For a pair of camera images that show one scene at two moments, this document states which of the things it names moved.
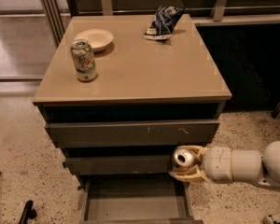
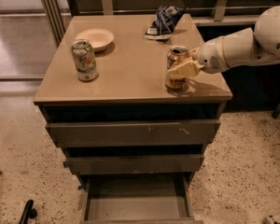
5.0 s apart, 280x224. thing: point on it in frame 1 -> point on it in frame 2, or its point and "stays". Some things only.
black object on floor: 28,213 stays
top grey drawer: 119,133 stays
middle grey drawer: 147,164 stays
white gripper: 220,163 -> 209,56
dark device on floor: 279,109 stays
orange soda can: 183,159 -> 175,55
